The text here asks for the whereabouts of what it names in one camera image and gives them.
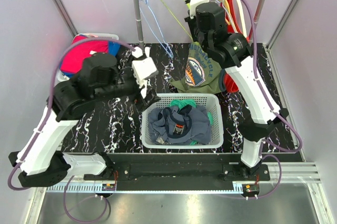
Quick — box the small white basket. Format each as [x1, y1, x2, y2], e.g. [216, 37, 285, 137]
[57, 33, 119, 82]

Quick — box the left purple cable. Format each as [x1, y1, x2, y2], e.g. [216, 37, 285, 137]
[7, 37, 143, 222]

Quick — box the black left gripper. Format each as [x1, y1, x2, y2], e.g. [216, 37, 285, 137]
[94, 54, 162, 111]

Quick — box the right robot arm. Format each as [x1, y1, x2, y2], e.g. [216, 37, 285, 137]
[185, 2, 289, 180]

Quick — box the folded clothes stack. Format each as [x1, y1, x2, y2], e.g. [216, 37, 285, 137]
[60, 35, 121, 77]

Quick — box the red tank top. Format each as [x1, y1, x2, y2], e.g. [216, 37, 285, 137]
[222, 0, 245, 94]

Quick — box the yellow plastic hanger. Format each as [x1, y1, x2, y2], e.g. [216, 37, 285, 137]
[211, 0, 230, 25]

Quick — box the navy blue tank top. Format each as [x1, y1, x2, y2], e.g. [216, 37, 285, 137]
[147, 105, 211, 146]

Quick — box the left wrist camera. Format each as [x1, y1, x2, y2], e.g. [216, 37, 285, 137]
[131, 46, 159, 98]

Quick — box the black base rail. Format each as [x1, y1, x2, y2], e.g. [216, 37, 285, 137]
[70, 154, 275, 194]

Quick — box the white plastic mesh basket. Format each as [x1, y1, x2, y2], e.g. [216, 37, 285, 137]
[141, 93, 223, 149]

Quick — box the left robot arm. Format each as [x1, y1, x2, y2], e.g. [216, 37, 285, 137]
[9, 49, 159, 190]

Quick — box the light blue wire hanger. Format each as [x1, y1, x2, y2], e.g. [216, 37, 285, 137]
[140, 0, 174, 59]

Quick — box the white hanger under red top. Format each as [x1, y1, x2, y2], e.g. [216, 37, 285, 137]
[236, 0, 248, 38]

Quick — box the olive green tank top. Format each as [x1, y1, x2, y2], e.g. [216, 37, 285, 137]
[170, 42, 226, 94]

